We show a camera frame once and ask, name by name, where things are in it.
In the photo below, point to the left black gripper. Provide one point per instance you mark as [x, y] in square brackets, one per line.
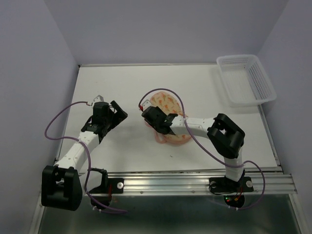
[119, 116]

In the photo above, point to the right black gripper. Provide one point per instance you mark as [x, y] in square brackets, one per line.
[160, 110]

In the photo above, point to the pink patterned laundry bag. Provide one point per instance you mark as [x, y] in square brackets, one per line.
[169, 105]

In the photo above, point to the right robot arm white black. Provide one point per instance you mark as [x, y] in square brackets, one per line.
[226, 137]

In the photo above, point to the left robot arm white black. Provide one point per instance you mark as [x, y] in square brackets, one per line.
[61, 186]

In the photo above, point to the white plastic basket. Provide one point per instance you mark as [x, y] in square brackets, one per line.
[245, 80]

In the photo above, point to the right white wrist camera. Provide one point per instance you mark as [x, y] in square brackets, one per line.
[146, 103]

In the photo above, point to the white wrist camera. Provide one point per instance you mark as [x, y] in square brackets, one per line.
[98, 98]
[146, 103]

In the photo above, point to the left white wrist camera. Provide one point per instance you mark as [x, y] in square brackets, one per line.
[98, 98]

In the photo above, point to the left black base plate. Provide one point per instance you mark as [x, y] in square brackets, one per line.
[109, 186]

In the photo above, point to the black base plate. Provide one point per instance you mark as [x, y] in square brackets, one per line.
[223, 185]
[109, 186]

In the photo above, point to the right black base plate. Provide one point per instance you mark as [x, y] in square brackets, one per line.
[223, 185]

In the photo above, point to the aluminium mounting rail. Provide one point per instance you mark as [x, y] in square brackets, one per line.
[197, 183]

